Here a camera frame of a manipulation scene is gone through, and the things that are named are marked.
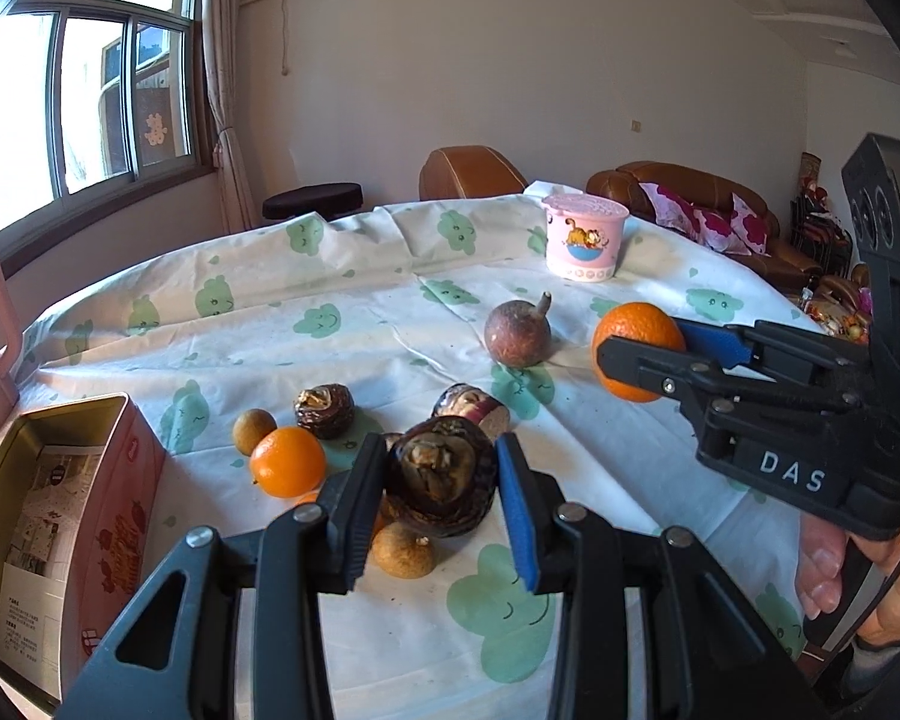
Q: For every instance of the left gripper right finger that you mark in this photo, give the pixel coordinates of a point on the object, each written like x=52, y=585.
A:
x=707, y=652

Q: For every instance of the floral pink cushion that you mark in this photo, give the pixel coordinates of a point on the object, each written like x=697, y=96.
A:
x=740, y=231

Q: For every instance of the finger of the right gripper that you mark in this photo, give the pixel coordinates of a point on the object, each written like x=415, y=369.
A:
x=673, y=375
x=728, y=345

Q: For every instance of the tan longan fruit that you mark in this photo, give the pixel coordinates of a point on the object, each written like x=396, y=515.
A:
x=403, y=553

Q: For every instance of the large orange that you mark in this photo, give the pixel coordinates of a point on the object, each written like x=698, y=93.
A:
x=629, y=326

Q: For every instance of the printed paper in tin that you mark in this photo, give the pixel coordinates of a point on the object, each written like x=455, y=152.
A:
x=36, y=568

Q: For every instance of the small orange mandarin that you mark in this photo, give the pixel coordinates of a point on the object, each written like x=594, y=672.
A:
x=288, y=462

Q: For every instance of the brown leather chair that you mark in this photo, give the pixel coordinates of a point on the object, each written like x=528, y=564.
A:
x=468, y=172

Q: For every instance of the window with dark frame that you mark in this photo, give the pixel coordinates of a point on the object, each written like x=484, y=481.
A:
x=102, y=103

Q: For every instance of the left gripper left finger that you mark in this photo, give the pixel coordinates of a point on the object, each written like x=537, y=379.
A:
x=171, y=651

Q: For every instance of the black round stool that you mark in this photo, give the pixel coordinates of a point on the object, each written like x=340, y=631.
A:
x=330, y=201

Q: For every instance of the pink cartoon cup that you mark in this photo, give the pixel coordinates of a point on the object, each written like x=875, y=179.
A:
x=583, y=236

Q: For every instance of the dark wrinkled fruit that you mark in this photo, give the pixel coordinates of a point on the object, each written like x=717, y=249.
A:
x=326, y=410

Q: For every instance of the pink curtain right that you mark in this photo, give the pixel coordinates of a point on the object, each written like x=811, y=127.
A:
x=219, y=21

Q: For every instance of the brown leather sofa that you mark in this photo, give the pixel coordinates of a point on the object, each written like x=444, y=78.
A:
x=782, y=267

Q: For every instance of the pink metal tin box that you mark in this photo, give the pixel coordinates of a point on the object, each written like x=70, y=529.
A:
x=109, y=550

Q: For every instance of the right hand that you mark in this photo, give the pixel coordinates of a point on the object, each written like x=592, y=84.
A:
x=818, y=582

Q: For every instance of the white green patterned tablecloth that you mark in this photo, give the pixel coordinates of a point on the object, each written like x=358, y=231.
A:
x=392, y=304

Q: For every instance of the round brown passion fruit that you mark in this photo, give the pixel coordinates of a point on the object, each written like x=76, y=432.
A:
x=517, y=333

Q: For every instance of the small brown longan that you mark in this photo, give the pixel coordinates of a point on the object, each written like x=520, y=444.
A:
x=250, y=428

